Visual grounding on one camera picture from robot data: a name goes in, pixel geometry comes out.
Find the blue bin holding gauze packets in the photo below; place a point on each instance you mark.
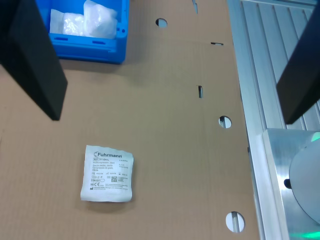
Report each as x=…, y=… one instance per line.
x=87, y=50

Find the white Fuhrmann gauze packet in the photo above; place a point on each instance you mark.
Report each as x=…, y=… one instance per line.
x=107, y=175

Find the brown cardboard sheet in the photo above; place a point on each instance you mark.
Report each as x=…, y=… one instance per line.
x=162, y=137

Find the bulky white gauze packet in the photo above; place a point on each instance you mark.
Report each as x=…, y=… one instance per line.
x=100, y=20

